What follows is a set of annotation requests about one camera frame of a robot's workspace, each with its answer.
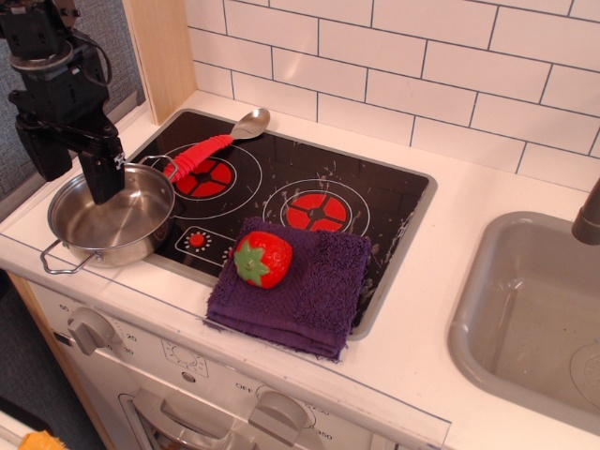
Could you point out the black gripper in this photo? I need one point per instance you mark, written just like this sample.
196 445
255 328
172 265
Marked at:
62 114

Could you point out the red handled metal spoon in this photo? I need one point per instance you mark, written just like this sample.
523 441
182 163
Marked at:
251 126

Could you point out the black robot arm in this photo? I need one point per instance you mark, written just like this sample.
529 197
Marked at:
43 40

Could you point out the red stove knob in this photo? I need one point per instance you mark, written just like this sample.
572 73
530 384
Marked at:
196 240

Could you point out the black toy stove top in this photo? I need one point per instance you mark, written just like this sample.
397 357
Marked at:
294 183

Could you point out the purple folded cloth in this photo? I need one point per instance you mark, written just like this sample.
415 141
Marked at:
312 308

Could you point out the orange object at corner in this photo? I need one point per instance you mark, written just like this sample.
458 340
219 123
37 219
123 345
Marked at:
41 440

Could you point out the small steel pot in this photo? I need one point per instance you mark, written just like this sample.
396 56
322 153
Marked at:
128 227

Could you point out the wooden side panel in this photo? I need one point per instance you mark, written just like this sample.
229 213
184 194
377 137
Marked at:
161 42

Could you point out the left grey oven knob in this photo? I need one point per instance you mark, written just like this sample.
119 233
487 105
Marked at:
90 330

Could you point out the grey oven knob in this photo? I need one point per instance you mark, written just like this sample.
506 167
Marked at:
279 416
90 330

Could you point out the red toy strawberry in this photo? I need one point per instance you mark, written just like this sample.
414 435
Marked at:
262 259

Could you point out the right grey oven knob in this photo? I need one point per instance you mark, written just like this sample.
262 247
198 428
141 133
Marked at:
279 416

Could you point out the grey toy sink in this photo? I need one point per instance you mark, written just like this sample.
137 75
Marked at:
526 327

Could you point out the grey faucet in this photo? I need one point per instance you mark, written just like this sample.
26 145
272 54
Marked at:
586 226

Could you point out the oven door handle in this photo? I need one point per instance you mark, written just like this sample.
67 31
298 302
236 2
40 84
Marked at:
199 417

